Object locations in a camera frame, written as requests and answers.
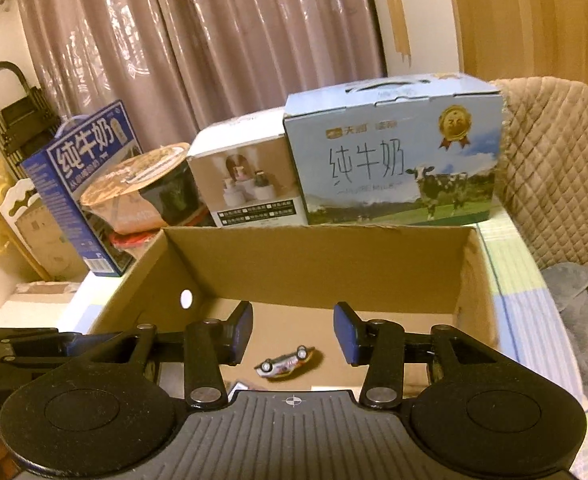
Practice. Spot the red instant rice bowl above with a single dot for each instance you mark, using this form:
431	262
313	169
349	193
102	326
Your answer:
131	240

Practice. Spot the black folding rack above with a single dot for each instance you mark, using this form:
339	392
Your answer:
16	110

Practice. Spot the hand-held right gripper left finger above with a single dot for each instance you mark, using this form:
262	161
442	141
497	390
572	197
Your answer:
243	332

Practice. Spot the white humidifier box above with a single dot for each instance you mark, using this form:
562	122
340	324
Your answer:
246	175

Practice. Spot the small toy car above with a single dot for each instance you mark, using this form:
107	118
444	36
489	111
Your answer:
286	361

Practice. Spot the pink patterned curtain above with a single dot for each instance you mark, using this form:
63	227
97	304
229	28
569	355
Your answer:
198	45

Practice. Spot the printed brown cardboard carton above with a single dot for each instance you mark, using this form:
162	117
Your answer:
48	240

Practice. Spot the white carved chair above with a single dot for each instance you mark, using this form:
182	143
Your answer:
18	210

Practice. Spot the grey cloth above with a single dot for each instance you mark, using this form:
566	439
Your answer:
574	310

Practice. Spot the orange lid instant rice bowl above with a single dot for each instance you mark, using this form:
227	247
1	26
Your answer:
143	180

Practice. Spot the wooden door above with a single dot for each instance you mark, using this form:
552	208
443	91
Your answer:
524	15

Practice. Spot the dark blue milk carton box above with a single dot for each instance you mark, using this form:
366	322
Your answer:
78	185

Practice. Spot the brown cardboard box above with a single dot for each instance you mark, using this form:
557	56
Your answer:
324	265

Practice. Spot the light blue milk box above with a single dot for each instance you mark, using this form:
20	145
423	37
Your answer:
394	155

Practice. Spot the beige quilted chair cover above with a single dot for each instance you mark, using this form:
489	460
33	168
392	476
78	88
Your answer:
559	170

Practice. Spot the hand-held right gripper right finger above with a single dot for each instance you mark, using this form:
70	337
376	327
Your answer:
346	332

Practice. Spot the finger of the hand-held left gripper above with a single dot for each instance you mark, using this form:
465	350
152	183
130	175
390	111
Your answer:
13	336
78	345

